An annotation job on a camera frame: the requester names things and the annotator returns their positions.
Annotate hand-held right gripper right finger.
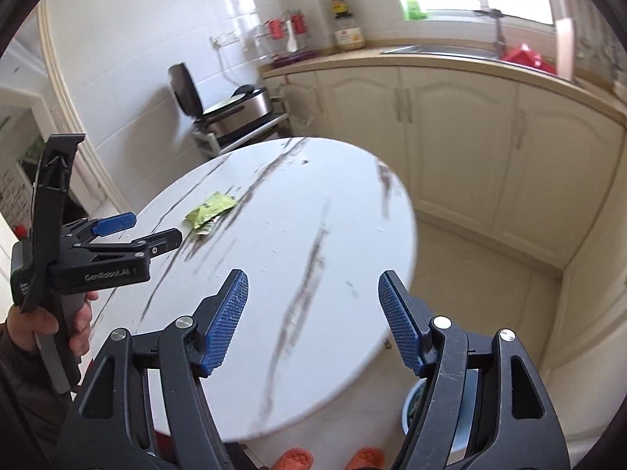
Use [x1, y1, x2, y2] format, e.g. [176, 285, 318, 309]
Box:
[377, 269, 571, 470]

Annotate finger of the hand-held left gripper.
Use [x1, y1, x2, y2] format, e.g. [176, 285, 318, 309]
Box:
[62, 211, 138, 242]
[72, 228, 183, 261]

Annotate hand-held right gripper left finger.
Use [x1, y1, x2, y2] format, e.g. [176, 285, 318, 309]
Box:
[54, 268, 250, 470]

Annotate green snack wrapper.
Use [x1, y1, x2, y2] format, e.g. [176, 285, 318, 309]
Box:
[183, 192, 237, 235]

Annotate blue plastic waste bin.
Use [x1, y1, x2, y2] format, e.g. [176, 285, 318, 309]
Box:
[400, 367, 481, 458]

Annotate person's left forearm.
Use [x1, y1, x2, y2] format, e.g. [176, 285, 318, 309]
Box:
[0, 323, 82, 461]

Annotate person's left hand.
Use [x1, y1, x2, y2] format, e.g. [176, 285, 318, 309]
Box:
[6, 291, 100, 357]

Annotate round white marble table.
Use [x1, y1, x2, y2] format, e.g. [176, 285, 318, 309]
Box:
[88, 136, 418, 444]

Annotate tall cream cabinet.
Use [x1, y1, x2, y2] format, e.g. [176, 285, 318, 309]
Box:
[531, 235, 623, 432]

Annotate cream kitchen base cabinet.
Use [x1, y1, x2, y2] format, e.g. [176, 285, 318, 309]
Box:
[262, 56, 627, 270]

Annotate clear plastic bag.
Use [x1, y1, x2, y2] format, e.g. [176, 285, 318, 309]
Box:
[279, 83, 321, 130]

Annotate beige countertop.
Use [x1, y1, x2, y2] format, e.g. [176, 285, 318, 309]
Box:
[259, 46, 627, 123]

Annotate steel kitchen sink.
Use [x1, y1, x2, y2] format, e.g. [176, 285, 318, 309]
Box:
[379, 44, 505, 62]

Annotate red plastic basin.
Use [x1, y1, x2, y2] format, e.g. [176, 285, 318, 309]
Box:
[500, 43, 559, 75]

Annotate metal faucet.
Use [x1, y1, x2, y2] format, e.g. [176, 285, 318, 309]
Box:
[474, 7, 510, 60]

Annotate beige upright board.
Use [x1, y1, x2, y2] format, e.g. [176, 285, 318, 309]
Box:
[555, 18, 576, 82]

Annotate cream door frame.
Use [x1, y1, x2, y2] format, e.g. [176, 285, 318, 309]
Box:
[36, 0, 121, 211]

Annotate wire spice rack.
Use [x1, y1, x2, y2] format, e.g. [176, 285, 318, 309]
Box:
[255, 10, 319, 67]

